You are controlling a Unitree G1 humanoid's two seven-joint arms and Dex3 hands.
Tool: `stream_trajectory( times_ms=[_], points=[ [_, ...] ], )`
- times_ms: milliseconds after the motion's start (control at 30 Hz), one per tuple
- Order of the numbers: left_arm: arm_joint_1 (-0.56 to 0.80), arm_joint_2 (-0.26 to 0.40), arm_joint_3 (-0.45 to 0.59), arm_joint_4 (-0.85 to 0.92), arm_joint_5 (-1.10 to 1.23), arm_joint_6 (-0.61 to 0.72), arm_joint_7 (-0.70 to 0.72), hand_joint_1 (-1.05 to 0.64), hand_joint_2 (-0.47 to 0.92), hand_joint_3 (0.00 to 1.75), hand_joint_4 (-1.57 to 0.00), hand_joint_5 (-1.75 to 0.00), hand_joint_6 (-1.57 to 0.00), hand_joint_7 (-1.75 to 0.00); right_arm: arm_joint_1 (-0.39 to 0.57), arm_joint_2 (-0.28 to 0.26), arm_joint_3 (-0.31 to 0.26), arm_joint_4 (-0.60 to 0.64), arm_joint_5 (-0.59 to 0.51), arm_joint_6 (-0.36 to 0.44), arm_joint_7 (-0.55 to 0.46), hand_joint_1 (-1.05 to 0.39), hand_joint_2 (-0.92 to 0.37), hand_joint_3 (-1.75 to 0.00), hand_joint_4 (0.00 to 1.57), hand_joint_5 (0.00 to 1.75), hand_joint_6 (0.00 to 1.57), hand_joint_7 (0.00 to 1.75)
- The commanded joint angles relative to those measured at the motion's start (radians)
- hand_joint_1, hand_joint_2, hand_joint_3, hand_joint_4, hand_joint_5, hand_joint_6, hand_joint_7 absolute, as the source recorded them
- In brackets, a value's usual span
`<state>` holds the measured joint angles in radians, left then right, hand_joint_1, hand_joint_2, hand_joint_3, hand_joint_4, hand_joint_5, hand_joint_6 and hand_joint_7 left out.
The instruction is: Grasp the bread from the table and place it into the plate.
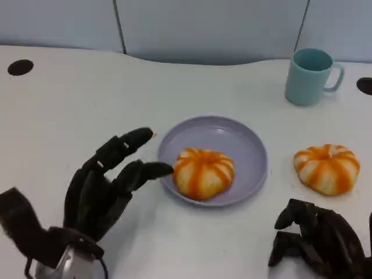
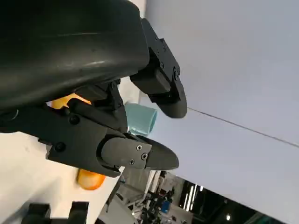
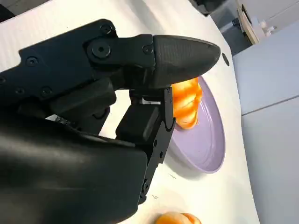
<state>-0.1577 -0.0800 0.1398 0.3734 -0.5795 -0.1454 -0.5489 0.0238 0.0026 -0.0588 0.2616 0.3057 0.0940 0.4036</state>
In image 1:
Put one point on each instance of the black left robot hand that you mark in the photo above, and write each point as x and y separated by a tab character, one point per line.
90	197

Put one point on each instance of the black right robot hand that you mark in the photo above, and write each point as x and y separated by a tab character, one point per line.
334	244

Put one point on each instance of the orange white toy bread roll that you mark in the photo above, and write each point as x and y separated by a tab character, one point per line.
327	171
203	174

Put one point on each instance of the lilac plate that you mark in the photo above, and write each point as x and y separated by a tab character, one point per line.
244	145

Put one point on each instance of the pale green mug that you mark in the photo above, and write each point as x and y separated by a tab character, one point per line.
305	85

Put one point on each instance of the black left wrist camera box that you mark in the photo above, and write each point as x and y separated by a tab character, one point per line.
20	223

